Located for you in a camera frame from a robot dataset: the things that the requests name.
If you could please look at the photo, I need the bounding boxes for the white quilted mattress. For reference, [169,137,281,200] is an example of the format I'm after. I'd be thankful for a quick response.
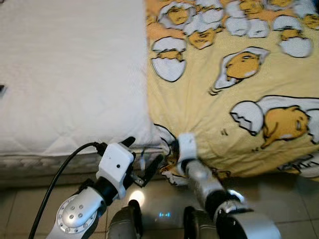
[0,0,165,187]

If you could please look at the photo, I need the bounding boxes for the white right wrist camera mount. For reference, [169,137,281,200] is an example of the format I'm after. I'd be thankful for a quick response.
[177,132,198,164]

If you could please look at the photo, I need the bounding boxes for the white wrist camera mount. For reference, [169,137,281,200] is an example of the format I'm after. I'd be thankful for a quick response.
[177,132,198,164]
[96,143,135,200]

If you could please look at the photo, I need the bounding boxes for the yellow cartoon egg blanket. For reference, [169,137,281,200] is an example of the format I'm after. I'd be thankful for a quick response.
[145,0,319,186]

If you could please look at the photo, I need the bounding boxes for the grey left robot leg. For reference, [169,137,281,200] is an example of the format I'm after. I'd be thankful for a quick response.
[106,199,144,239]

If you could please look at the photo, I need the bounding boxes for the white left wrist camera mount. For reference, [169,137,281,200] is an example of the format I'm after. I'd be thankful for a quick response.
[96,143,135,200]

